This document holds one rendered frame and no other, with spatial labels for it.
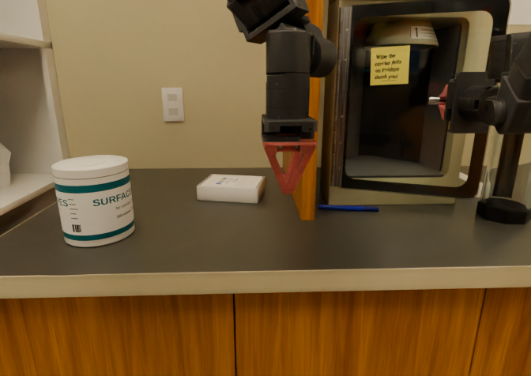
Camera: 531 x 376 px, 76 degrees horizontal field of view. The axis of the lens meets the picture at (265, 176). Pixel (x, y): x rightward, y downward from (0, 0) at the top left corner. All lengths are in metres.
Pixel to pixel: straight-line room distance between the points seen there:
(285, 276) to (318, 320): 0.13
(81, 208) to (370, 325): 0.56
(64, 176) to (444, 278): 0.67
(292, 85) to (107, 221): 0.43
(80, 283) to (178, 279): 0.16
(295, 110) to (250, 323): 0.40
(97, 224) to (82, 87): 0.74
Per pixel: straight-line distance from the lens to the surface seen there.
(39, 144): 1.44
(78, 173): 0.67
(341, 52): 0.80
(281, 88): 0.43
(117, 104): 1.31
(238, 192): 0.86
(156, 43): 1.27
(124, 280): 0.61
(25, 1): 1.43
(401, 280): 0.63
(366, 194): 0.88
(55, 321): 0.74
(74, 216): 0.70
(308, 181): 0.74
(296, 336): 0.69
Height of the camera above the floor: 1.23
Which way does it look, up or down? 15 degrees down
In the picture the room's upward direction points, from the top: straight up
